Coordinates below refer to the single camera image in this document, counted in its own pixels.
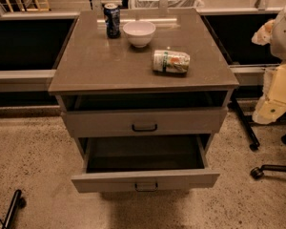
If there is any black chair leg left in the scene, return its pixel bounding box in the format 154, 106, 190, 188
0, 189, 27, 229

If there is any dark blue soda can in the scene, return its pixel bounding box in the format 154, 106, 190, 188
104, 3, 120, 38

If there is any grey drawer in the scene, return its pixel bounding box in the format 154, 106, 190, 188
62, 107, 227, 137
71, 135, 219, 193

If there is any white green lying can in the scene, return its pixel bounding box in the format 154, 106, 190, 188
152, 50, 191, 73

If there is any black table leg frame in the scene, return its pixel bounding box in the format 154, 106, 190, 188
229, 94, 286, 152

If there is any grey drawer cabinet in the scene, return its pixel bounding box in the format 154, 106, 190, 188
48, 9, 240, 164

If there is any grey top drawer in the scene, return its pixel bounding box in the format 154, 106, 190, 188
62, 107, 227, 137

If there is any white ceramic bowl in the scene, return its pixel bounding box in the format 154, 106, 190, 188
123, 21, 156, 48

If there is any white bin behind glass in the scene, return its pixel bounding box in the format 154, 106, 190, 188
129, 0, 204, 10

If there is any black caster leg right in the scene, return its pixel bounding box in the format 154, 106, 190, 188
250, 164, 286, 179

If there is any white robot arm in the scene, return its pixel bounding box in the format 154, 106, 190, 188
252, 5, 286, 124

